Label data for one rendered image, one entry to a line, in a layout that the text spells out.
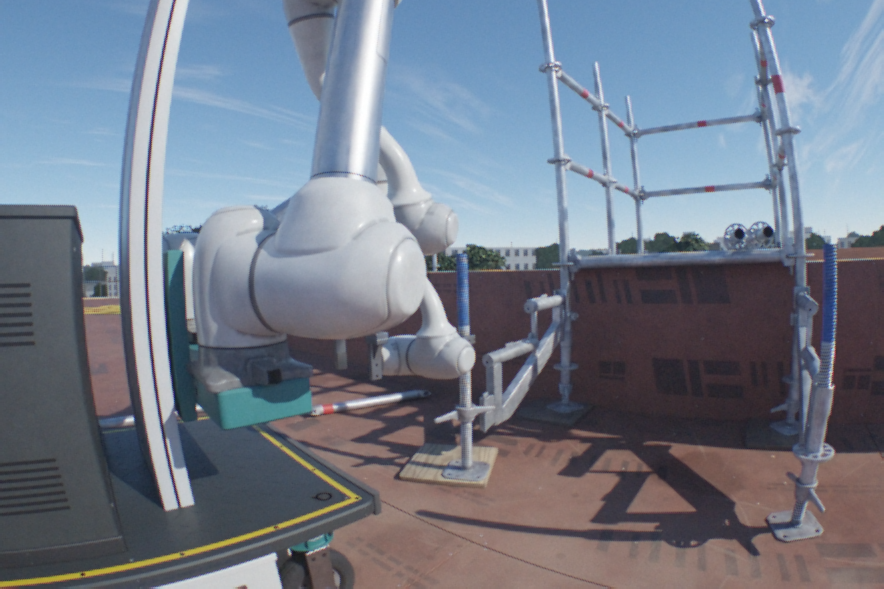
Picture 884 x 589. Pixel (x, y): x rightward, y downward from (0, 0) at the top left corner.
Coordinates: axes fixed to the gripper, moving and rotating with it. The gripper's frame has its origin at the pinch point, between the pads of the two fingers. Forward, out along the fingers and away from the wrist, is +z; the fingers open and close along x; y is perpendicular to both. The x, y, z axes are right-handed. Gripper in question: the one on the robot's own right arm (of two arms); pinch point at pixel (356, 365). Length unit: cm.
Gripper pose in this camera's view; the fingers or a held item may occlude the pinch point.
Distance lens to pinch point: 98.7
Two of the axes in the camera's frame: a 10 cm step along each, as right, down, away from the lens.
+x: 7.2, -0.3, -7.0
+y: -7.0, 0.1, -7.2
